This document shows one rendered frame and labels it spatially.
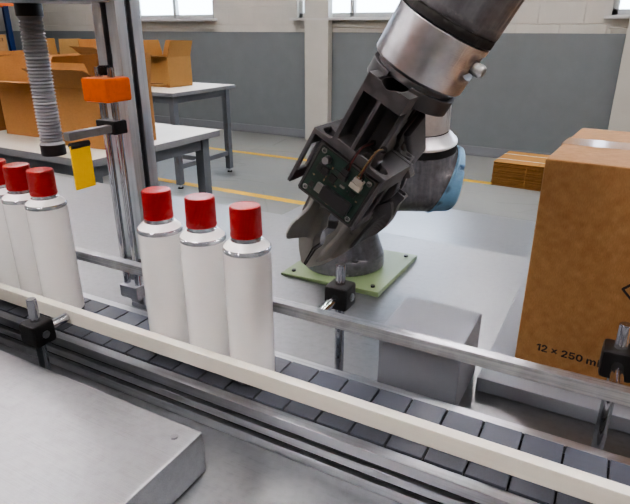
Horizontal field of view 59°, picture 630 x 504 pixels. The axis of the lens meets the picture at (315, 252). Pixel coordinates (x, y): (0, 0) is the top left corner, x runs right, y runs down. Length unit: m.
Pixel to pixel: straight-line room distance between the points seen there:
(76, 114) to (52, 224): 1.81
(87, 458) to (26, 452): 0.06
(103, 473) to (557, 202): 0.54
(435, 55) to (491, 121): 5.67
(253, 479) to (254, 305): 0.18
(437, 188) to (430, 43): 0.58
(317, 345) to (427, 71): 0.49
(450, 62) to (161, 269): 0.40
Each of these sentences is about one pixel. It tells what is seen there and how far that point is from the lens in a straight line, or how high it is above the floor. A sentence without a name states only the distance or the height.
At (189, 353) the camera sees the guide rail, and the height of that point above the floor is 0.91.
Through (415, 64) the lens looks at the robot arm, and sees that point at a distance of 0.42.
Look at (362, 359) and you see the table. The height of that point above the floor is 0.83.
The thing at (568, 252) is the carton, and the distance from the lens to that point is 0.70.
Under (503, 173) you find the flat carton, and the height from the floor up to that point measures 0.11.
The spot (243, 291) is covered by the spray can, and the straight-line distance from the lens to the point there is 0.59.
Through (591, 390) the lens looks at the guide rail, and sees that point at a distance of 0.57.
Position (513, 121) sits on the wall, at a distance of 6.04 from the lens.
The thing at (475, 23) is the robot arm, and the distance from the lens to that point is 0.42.
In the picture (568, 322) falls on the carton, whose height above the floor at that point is 0.93.
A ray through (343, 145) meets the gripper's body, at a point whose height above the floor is 1.17.
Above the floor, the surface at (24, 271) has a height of 0.94.
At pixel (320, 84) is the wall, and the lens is 6.63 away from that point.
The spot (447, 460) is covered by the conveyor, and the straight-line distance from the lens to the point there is 0.57.
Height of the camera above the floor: 1.26
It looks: 22 degrees down
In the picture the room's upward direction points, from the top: straight up
